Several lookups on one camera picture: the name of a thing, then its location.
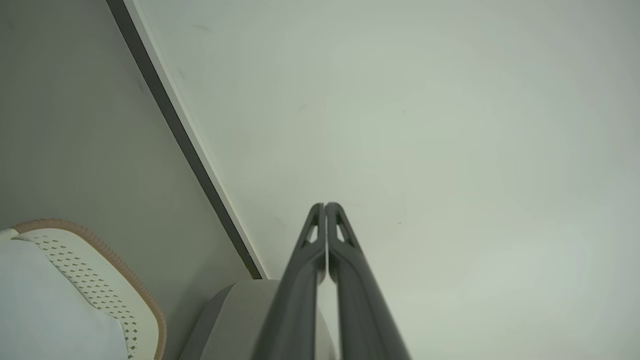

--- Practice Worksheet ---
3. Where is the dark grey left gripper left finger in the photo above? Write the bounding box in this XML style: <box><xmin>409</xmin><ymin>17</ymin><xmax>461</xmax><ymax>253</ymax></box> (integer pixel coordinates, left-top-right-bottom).
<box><xmin>250</xmin><ymin>202</ymin><xmax>328</xmax><ymax>360</ymax></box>

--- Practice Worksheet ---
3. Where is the grey fabric sofa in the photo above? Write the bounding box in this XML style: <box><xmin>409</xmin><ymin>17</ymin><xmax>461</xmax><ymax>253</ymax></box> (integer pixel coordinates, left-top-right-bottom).
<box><xmin>178</xmin><ymin>278</ymin><xmax>342</xmax><ymax>360</ymax></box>

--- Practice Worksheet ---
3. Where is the white wall baseboard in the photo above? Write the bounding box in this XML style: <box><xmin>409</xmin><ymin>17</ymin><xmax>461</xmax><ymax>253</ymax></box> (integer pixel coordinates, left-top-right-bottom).
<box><xmin>106</xmin><ymin>0</ymin><xmax>269</xmax><ymax>280</ymax></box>

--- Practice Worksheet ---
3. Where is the white laundry basket tan rim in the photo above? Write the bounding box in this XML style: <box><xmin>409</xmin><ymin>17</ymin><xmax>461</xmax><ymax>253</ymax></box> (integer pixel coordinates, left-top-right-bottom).
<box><xmin>0</xmin><ymin>218</ymin><xmax>168</xmax><ymax>360</ymax></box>

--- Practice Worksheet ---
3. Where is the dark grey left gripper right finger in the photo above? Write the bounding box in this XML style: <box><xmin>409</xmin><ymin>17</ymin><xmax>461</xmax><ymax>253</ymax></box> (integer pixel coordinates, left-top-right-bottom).
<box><xmin>325</xmin><ymin>201</ymin><xmax>412</xmax><ymax>360</ymax></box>

